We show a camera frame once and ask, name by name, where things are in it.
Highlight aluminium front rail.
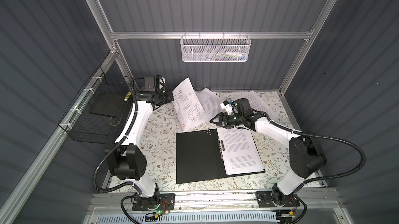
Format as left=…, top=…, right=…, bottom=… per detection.
left=88, top=188, right=343, bottom=213

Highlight printed paper sheet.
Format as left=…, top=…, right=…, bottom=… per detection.
left=241, top=91, right=278, bottom=121
left=196, top=88, right=225, bottom=122

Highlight printed paper sheet far right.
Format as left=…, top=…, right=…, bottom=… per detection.
left=241, top=91, right=278, bottom=121

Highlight white wire mesh basket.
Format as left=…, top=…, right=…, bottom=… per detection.
left=180, top=34, right=251, bottom=63

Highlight printed paper sheet centre back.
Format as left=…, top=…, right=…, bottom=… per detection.
left=196, top=88, right=225, bottom=122

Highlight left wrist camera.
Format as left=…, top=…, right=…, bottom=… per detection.
left=155, top=75, right=166, bottom=92

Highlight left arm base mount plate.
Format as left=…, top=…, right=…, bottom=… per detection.
left=131, top=193, right=176, bottom=211

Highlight red folder black inside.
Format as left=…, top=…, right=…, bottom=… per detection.
left=176, top=129, right=266, bottom=184

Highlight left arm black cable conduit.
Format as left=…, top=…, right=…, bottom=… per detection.
left=92, top=77, right=147, bottom=224

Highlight black wire mesh basket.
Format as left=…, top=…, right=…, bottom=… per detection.
left=59, top=68, right=133, bottom=145

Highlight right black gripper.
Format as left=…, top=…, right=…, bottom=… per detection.
left=210, top=113, right=244, bottom=128

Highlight pens in white basket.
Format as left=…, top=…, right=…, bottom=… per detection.
left=204, top=52, right=247, bottom=62

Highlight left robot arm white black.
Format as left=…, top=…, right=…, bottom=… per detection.
left=107, top=75, right=174, bottom=209

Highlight black pad in basket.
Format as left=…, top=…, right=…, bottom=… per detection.
left=89, top=93, right=126, bottom=118

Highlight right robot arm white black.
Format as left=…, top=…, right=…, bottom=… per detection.
left=210, top=98, right=327, bottom=207

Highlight printed paper sheet edge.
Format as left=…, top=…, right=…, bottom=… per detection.
left=217, top=128, right=264, bottom=176

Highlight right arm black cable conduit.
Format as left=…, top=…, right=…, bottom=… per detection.
left=261, top=110, right=366, bottom=184

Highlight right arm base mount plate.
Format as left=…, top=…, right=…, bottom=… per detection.
left=255, top=190, right=300, bottom=208

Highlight technical drawing paper sheet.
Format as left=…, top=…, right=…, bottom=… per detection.
left=172, top=77, right=206, bottom=132

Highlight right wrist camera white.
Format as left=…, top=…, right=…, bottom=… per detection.
left=220, top=100, right=234, bottom=115

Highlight yellow green marker pen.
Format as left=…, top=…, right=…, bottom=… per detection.
left=124, top=92, right=131, bottom=101

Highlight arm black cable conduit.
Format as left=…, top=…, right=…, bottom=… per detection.
left=92, top=77, right=147, bottom=224
left=261, top=110, right=366, bottom=184

